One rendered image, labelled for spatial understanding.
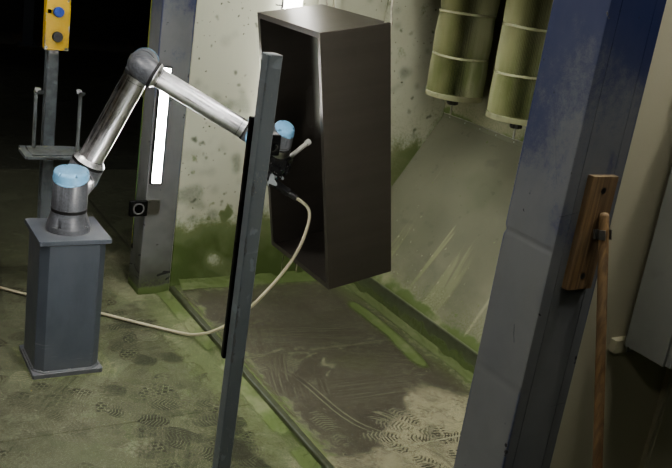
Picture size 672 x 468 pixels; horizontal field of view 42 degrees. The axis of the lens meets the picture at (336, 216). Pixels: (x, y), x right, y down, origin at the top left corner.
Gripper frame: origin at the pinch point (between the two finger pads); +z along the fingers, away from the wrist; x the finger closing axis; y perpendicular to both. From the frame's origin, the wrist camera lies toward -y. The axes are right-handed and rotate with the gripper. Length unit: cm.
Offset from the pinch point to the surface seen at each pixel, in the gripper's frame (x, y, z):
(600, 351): -104, 157, -131
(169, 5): 34, -95, -33
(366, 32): 29, 15, -81
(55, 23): -9, -131, -22
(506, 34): 121, 49, -54
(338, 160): 3.5, 29.7, -32.5
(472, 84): 137, 38, -6
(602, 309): -99, 152, -139
